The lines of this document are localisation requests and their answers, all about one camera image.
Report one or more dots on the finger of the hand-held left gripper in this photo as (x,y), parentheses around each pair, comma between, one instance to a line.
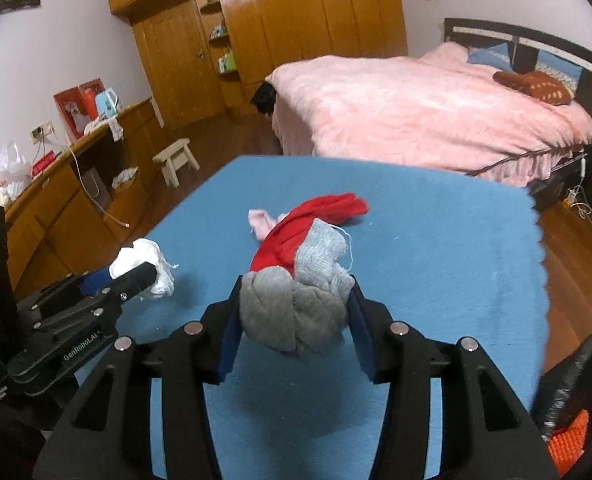
(93,282)
(131,282)

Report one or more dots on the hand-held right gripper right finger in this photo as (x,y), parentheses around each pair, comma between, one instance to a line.
(363,340)

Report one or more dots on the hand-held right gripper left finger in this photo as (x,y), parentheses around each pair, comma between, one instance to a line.
(228,340)

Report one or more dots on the white tissue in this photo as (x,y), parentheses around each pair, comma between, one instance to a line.
(141,255)

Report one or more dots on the grey sock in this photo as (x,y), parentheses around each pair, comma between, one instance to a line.
(296,310)

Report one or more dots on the red cloth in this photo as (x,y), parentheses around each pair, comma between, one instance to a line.
(296,235)

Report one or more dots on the black trash bin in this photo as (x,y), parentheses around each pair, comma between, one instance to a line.
(575,360)

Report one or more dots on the orange foam net sleeve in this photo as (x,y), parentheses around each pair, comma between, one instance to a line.
(570,440)

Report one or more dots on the wooden sideboard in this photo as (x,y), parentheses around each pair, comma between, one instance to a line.
(51,210)

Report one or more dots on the brown paper bag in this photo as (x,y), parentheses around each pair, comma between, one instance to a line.
(96,187)

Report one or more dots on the white crumpled cloth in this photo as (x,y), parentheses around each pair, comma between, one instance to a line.
(125,177)

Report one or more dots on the pink cloth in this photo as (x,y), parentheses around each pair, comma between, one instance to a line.
(261,222)

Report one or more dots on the red flat box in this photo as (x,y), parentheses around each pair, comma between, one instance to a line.
(43,165)

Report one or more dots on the small wooden stool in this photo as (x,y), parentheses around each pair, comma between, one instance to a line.
(176,157)

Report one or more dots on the white plastic bag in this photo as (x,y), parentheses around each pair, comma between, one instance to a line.
(8,167)

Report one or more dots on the black cloth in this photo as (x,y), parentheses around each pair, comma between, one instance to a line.
(265,97)

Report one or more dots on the bed with pink cover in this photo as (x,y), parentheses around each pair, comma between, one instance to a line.
(400,105)

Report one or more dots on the green box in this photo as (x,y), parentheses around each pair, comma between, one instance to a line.
(227,61)

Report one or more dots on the brown dotted pillow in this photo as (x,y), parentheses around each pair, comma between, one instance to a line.
(535,86)

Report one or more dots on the wooden wardrobe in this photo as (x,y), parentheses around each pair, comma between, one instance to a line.
(301,25)

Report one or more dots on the blue pillow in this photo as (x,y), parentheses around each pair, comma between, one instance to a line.
(560,72)
(490,56)

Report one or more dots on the white wall socket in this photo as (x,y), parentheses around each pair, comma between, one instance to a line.
(42,131)

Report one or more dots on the red picture frame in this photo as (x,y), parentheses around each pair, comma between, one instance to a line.
(73,110)

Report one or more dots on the black bed frame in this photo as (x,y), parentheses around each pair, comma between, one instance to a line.
(525,35)

